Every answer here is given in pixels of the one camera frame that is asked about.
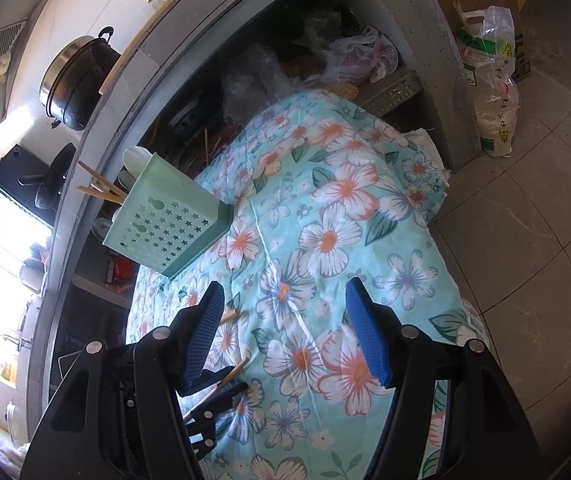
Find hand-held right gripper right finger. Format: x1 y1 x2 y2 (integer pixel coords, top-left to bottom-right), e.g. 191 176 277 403
345 277 543 480

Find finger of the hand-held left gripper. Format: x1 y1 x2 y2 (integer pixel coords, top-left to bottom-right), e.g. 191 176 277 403
185 381 250 461
175 366 236 397

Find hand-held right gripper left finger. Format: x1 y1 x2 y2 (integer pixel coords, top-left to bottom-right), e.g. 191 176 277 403
19 281 226 480

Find green perforated utensil holder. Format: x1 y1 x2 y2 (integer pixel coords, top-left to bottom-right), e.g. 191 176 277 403
102 152 234 281

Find bundle of wooden chopsticks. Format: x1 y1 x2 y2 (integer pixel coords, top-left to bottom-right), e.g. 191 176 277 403
76 161 129 206

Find white scalloped rice paddle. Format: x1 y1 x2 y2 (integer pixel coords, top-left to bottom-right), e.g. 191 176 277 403
122 146 154 171

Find red snack packets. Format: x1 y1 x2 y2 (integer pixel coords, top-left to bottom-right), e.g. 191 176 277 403
107 255 134 287

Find floral turquoise blanket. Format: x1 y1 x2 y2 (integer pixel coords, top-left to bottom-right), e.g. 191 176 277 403
125 89 491 480

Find scattered bamboo sticks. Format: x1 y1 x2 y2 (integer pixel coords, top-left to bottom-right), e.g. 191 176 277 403
202 127 232 167

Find black wok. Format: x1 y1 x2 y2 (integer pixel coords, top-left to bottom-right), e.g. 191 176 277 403
20 142 77 211

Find beige perforated basket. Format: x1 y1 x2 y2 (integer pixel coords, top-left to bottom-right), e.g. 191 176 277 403
360 72 424 117

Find clear crumpled plastic bags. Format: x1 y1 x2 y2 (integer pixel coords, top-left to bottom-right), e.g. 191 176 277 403
222 44 292 107

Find wooden cutting board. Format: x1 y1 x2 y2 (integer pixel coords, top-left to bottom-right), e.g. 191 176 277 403
98 0 177 97

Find black cooking pot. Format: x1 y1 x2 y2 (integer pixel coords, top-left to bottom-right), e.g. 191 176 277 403
39 26 121 131

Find clear bag of rice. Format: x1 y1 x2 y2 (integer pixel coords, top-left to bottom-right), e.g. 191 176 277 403
454 5 524 159

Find pink plastic bag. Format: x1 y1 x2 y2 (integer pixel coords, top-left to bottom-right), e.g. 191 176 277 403
320 26 399 87

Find grey concrete counter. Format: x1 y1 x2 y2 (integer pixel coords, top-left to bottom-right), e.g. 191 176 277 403
28 0 483 401

